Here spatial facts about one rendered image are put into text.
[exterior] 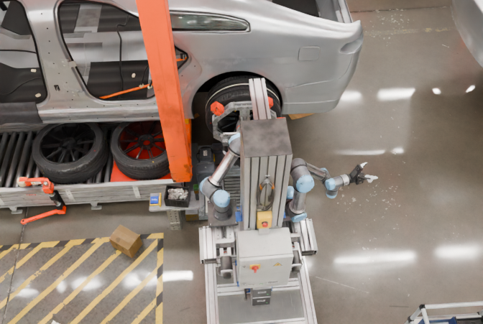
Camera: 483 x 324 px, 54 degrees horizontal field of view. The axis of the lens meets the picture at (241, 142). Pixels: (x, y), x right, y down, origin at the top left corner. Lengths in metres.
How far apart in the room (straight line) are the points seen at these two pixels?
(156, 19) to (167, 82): 0.52
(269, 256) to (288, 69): 1.59
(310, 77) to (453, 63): 2.77
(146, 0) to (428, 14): 4.90
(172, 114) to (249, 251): 1.12
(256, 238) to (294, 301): 1.07
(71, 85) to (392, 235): 3.12
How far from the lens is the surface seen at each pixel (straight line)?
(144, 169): 4.35
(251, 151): 2.44
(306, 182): 3.04
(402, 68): 6.12
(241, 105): 3.90
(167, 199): 4.03
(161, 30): 2.92
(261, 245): 3.05
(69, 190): 4.52
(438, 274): 4.64
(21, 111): 4.49
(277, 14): 3.68
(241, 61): 3.79
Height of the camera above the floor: 3.99
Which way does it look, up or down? 52 degrees down
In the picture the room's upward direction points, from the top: straight up
